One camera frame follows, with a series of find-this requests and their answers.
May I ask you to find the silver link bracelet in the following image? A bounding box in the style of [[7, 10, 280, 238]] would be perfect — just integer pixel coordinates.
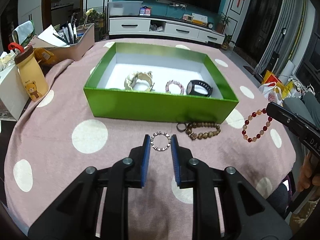
[[150, 131, 171, 153]]

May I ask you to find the yellow white box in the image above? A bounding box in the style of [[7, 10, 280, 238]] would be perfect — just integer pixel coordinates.
[[192, 13, 208, 25]]

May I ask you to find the small floor potted plant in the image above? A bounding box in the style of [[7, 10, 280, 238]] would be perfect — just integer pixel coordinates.
[[221, 34, 235, 50]]

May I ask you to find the black wrist watch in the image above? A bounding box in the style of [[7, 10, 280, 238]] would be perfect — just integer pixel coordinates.
[[186, 80, 213, 97]]

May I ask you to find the red orange beaded bracelet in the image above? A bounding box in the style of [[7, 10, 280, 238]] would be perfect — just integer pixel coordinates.
[[241, 107, 274, 144]]

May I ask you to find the translucent plastic storage box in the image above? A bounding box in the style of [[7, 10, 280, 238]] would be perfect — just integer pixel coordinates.
[[108, 1, 143, 16]]

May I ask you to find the pink beaded bracelet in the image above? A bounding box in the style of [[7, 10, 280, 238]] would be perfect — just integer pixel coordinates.
[[164, 80, 185, 95]]

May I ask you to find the pink polka dot blanket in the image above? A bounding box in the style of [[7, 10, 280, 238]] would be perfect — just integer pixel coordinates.
[[4, 39, 296, 239]]

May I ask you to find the yellow bear water bottle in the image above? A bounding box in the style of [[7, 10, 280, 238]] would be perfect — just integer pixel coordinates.
[[8, 42, 49, 101]]

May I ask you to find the tall potted plant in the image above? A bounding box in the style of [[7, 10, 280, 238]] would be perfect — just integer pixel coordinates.
[[216, 12, 230, 34]]

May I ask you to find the white cardboard box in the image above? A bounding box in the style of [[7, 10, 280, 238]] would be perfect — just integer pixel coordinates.
[[0, 64, 29, 121]]

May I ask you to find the pink storage bin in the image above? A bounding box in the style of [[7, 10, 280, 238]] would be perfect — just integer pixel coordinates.
[[30, 22, 96, 62]]

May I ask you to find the person's right hand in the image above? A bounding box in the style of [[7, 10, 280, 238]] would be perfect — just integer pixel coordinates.
[[297, 152, 319, 192]]

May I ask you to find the small desk clock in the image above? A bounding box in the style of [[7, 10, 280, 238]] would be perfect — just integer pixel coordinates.
[[207, 22, 213, 29]]

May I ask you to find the green jewelry box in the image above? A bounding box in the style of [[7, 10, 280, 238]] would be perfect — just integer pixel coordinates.
[[84, 42, 239, 123]]

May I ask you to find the cream white wrist watch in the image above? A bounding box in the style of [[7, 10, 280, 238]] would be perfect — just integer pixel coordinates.
[[124, 71, 154, 92]]

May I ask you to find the brown wooden bead bracelet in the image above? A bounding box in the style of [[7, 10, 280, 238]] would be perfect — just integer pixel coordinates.
[[185, 121, 222, 141]]

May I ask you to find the white plastic shopping bag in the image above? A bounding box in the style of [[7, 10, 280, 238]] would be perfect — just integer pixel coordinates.
[[258, 82, 283, 106]]

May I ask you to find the beige sleeve forearm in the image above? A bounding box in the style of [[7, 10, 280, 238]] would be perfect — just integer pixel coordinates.
[[289, 198, 319, 234]]

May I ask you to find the white TV cabinet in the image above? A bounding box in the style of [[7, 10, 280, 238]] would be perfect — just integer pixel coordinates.
[[108, 16, 225, 45]]

